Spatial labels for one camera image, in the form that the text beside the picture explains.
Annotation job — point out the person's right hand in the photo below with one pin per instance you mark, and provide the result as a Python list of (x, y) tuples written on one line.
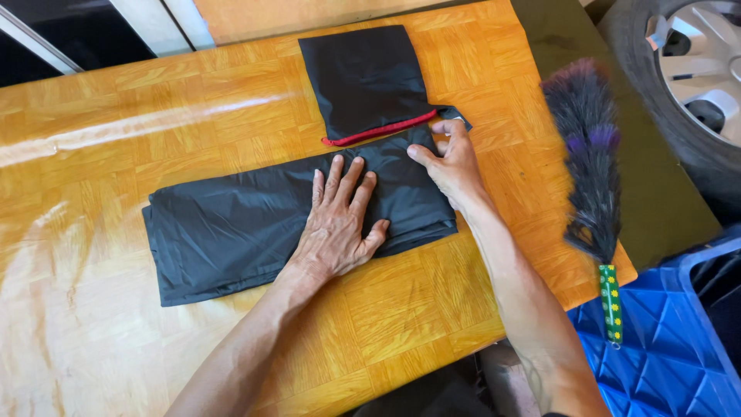
[(457, 168)]

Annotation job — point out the person's left hand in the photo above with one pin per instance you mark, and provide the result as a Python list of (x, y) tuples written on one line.
[(333, 237)]

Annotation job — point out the black fabric cover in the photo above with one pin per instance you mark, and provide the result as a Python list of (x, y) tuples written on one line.
[(231, 231)]

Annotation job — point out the black pouch with red trim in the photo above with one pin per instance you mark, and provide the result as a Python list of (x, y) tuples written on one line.
[(364, 81)]

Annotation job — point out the person's dark shorts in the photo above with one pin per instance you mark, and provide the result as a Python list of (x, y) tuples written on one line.
[(428, 388)]

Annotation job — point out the olive green mat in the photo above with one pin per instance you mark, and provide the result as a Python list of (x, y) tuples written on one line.
[(654, 191)]

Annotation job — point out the car wheel with silver hubcap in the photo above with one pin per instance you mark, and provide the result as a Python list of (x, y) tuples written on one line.
[(689, 75)]

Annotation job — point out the blue plastic crate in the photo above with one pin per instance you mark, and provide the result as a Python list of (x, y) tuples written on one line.
[(660, 353)]

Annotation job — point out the white framed glass door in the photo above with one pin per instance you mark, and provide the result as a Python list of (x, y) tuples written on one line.
[(75, 29)]

